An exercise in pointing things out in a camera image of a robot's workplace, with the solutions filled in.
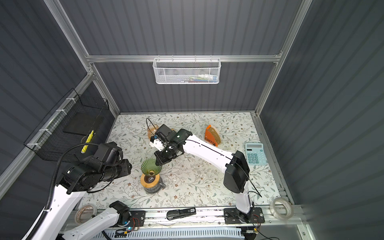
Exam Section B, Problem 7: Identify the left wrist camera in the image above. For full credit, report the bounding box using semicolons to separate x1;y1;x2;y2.
94;142;123;167

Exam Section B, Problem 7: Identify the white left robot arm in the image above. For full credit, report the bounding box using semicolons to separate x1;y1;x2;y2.
23;157;134;240

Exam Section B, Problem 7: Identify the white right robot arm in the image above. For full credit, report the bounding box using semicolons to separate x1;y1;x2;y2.
150;125;253;223

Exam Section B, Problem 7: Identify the orange glass pitcher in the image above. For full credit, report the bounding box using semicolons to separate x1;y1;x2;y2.
147;124;159;139

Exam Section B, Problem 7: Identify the white wire mesh basket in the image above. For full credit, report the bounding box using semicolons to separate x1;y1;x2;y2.
153;58;222;85

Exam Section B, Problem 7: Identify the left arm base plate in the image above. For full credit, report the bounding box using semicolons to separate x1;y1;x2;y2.
110;211;146;228

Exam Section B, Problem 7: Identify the yellow marker pen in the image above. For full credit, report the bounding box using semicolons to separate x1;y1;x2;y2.
81;130;95;154

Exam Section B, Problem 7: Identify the black wire basket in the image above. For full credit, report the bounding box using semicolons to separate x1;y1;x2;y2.
24;89;114;163

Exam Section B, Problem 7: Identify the green glass dripper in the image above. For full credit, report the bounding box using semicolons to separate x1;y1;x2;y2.
141;158;162;176

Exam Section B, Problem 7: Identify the orange coffee filter holder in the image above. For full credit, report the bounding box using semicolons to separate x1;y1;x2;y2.
205;125;222;147

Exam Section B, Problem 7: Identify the tape roll left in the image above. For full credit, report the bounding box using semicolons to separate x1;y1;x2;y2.
75;204;98;225

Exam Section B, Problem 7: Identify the grey glass pitcher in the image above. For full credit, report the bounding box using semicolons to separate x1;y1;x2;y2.
144;177;166;194

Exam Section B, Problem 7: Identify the teal calculator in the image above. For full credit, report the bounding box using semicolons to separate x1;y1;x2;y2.
245;142;267;166

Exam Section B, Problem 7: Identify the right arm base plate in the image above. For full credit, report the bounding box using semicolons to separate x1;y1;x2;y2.
224;207;265;225

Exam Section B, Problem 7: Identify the clear tape roll right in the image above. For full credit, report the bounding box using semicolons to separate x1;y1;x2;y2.
269;197;294;221

